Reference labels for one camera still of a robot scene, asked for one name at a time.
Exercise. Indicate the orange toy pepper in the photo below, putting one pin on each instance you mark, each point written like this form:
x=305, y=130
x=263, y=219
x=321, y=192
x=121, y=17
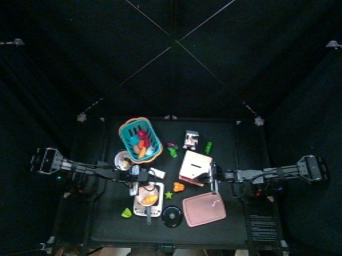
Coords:
x=178, y=187

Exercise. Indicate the silver frame corner bracket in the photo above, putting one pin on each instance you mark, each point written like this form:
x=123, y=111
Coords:
x=82, y=117
x=333, y=44
x=16, y=42
x=258, y=121

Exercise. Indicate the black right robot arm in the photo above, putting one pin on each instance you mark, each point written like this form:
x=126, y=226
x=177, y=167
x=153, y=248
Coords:
x=275, y=172

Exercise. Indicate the pink cutting board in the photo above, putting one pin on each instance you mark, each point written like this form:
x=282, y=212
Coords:
x=203, y=209

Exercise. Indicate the teal basket with orange rim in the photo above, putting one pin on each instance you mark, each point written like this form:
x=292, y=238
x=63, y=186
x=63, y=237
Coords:
x=139, y=140

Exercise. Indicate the green toy wedge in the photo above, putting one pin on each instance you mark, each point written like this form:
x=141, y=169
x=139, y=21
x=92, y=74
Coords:
x=127, y=213

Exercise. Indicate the green toy star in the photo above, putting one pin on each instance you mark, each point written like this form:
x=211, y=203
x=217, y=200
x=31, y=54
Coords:
x=169, y=195

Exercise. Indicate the red toy food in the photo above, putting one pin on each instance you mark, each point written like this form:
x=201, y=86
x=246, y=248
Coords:
x=142, y=134

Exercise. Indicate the orange toy food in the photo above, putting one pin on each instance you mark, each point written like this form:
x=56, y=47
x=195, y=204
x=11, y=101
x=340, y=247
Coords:
x=141, y=144

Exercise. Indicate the orange toy egg yolk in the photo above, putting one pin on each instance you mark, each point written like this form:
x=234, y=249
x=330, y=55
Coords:
x=150, y=199

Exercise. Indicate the pink toy pan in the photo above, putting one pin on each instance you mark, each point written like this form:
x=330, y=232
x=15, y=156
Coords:
x=149, y=203

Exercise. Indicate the white toy block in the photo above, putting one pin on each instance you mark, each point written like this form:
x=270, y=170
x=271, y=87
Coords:
x=157, y=173

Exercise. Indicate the yellow toy food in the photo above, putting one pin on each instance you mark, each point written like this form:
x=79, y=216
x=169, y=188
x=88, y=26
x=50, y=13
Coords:
x=142, y=153

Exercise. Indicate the grey square plate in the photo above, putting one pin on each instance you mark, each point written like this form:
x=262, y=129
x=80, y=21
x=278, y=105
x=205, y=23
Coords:
x=149, y=200

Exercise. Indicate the white box with red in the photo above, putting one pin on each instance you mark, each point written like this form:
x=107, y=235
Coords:
x=194, y=166

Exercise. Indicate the black round disc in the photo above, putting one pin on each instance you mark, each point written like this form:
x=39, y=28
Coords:
x=171, y=216

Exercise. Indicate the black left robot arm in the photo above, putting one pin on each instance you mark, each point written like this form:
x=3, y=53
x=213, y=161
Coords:
x=75, y=166

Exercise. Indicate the silver toy appliance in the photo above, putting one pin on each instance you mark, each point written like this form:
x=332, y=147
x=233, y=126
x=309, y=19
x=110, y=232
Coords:
x=191, y=139

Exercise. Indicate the small silver toy pot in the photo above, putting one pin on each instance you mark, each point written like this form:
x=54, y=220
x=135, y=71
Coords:
x=122, y=160

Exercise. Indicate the purple and green toy vegetable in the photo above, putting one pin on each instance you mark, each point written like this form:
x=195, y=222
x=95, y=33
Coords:
x=173, y=149

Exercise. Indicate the blue toy food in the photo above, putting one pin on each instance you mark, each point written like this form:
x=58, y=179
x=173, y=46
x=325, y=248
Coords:
x=134, y=141

